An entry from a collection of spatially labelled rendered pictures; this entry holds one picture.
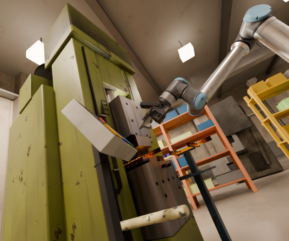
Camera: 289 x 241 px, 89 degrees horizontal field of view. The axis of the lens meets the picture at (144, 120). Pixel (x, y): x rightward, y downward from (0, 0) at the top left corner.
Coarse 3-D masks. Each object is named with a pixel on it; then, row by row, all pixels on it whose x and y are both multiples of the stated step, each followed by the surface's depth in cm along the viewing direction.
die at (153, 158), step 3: (144, 156) 115; (147, 156) 118; (150, 156) 121; (153, 156) 125; (138, 159) 114; (141, 159) 112; (144, 159) 113; (150, 159) 119; (153, 159) 122; (156, 159) 126; (132, 162) 117; (135, 162) 115; (138, 162) 113; (126, 165) 120; (129, 165) 118
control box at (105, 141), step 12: (72, 108) 63; (84, 108) 62; (72, 120) 61; (84, 120) 60; (96, 120) 59; (84, 132) 58; (96, 132) 57; (108, 132) 56; (96, 144) 55; (108, 144) 55; (120, 144) 62; (120, 156) 70; (132, 156) 83
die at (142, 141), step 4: (136, 136) 120; (140, 136) 125; (144, 136) 130; (128, 140) 123; (132, 140) 121; (136, 140) 118; (140, 140) 122; (144, 140) 127; (148, 140) 132; (136, 144) 117; (140, 144) 119; (144, 144) 124; (148, 144) 128; (136, 148) 121; (140, 148) 125; (144, 148) 130
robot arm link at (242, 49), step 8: (240, 40) 93; (256, 40) 91; (232, 48) 97; (240, 48) 92; (248, 48) 92; (232, 56) 92; (240, 56) 93; (224, 64) 92; (232, 64) 92; (216, 72) 93; (224, 72) 91; (208, 80) 93; (216, 80) 91; (208, 88) 91; (216, 88) 92; (208, 96) 90; (192, 112) 91; (200, 112) 94
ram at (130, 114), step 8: (120, 96) 133; (112, 104) 135; (120, 104) 129; (128, 104) 137; (136, 104) 150; (112, 112) 133; (120, 112) 127; (128, 112) 129; (136, 112) 141; (120, 120) 125; (128, 120) 123; (136, 120) 133; (120, 128) 124; (128, 128) 118; (136, 128) 127; (144, 128) 138; (128, 136) 118
